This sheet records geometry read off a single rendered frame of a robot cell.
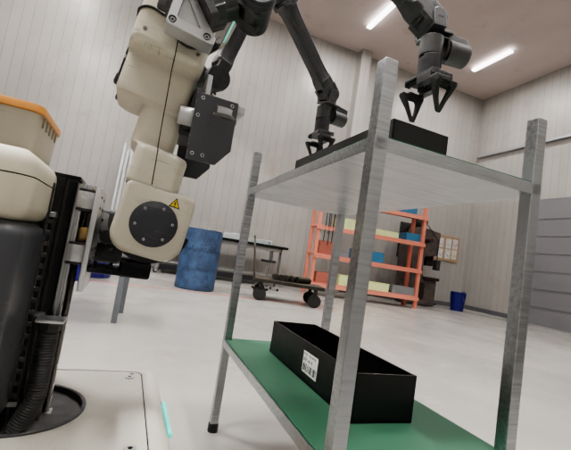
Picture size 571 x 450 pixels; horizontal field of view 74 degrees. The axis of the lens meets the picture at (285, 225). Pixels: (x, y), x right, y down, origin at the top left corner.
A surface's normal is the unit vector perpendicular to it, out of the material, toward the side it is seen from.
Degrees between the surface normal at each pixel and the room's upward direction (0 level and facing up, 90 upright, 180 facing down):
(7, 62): 90
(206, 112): 90
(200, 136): 90
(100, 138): 90
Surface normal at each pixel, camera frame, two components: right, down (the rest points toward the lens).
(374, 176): 0.36, -0.03
